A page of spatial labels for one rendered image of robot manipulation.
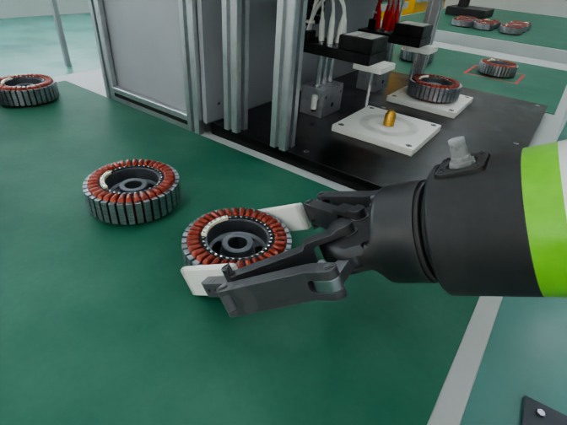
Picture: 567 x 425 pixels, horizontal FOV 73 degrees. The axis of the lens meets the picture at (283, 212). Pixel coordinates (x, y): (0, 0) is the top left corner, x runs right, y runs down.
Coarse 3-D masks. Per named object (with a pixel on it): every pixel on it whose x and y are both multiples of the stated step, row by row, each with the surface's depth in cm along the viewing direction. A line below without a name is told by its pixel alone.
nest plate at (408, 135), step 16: (368, 112) 74; (384, 112) 75; (336, 128) 68; (352, 128) 67; (368, 128) 67; (384, 128) 68; (400, 128) 68; (416, 128) 69; (432, 128) 69; (384, 144) 63; (400, 144) 62; (416, 144) 63
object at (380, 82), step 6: (360, 72) 90; (366, 72) 89; (390, 72) 93; (360, 78) 90; (366, 78) 89; (378, 78) 88; (384, 78) 91; (360, 84) 91; (366, 84) 90; (372, 84) 89; (378, 84) 90; (384, 84) 93; (372, 90) 90
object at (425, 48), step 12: (396, 24) 81; (408, 24) 80; (420, 24) 81; (432, 24) 82; (396, 36) 82; (408, 36) 81; (420, 36) 79; (408, 48) 82; (420, 48) 80; (432, 48) 81
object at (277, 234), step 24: (216, 216) 41; (240, 216) 42; (264, 216) 42; (192, 240) 38; (216, 240) 41; (240, 240) 41; (264, 240) 41; (288, 240) 39; (192, 264) 36; (240, 264) 35
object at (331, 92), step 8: (304, 88) 72; (312, 88) 71; (320, 88) 71; (328, 88) 71; (336, 88) 73; (304, 96) 73; (320, 96) 71; (328, 96) 72; (336, 96) 75; (304, 104) 74; (320, 104) 72; (328, 104) 73; (336, 104) 76; (304, 112) 75; (312, 112) 74; (320, 112) 72; (328, 112) 75
